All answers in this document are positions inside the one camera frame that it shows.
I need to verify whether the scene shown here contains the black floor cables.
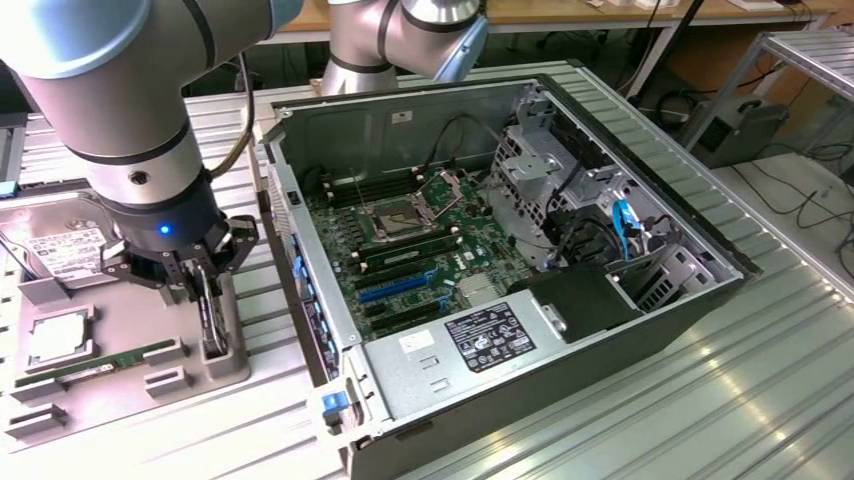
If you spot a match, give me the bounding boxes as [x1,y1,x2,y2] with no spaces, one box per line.
[730,142,854,236]

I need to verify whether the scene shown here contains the blue expansion slot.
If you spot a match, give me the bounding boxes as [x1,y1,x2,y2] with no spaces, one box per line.
[356,282,432,305]

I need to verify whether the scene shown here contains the installed green RAM stick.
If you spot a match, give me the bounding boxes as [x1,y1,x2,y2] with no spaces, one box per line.
[359,236,463,265]

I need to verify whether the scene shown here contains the black expansion slot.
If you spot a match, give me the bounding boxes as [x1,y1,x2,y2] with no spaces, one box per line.
[351,263,435,292]

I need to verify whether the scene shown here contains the silver CPU chip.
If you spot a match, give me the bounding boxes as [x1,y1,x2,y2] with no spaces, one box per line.
[24,316,93,365]

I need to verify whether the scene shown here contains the metal socket cover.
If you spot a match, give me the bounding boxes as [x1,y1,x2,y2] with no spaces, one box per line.
[412,168,463,220]

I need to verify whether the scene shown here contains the aluminium frame table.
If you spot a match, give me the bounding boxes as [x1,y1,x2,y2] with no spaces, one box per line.
[730,30,854,169]

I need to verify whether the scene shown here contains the black open PC case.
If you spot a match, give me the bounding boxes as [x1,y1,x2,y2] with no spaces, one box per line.
[252,73,763,480]

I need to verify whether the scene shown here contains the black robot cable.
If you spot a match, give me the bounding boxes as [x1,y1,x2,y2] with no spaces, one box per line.
[211,49,260,177]

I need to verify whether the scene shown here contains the grey appliance box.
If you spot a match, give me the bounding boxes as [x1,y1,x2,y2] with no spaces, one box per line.
[684,98,791,170]

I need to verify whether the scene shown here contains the metal disk bay cage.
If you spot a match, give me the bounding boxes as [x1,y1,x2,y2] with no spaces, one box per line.
[489,122,606,264]

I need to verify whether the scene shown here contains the blue case latch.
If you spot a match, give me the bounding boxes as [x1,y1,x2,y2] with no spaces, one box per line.
[319,391,353,420]

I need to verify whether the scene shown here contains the grey power supply unit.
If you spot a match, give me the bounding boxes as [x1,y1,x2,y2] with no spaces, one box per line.
[361,298,570,422]

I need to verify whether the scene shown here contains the CPU socket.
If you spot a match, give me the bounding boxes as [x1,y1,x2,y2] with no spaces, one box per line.
[363,197,432,242]

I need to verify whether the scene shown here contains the thin metal locking lever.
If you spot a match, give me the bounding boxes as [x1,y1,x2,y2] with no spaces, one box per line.
[349,168,369,214]

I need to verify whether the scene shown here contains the silver chipset heatsink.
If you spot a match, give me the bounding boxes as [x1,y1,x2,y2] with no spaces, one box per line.
[456,274,503,307]

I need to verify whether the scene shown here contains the wooden desk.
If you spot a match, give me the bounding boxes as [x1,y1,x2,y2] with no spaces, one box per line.
[256,0,839,46]

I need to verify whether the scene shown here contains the green motherboard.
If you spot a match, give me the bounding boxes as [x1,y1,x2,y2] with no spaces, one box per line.
[292,164,539,341]

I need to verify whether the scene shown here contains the grey parts rack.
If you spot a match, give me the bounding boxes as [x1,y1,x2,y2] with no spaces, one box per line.
[0,187,256,454]

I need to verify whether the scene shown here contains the black wire bundle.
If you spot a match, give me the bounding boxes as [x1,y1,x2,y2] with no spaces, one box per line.
[420,113,500,177]

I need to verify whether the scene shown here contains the silver hard disk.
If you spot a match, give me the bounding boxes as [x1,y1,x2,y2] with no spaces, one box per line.
[0,192,132,294]

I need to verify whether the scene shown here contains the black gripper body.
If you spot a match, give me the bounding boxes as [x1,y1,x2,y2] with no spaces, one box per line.
[104,192,232,264]

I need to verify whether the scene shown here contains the blue data wire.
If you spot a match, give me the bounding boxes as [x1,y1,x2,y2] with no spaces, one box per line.
[610,196,643,262]

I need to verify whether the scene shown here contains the black plastic air shroud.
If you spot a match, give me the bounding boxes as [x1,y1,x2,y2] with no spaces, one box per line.
[504,263,647,345]

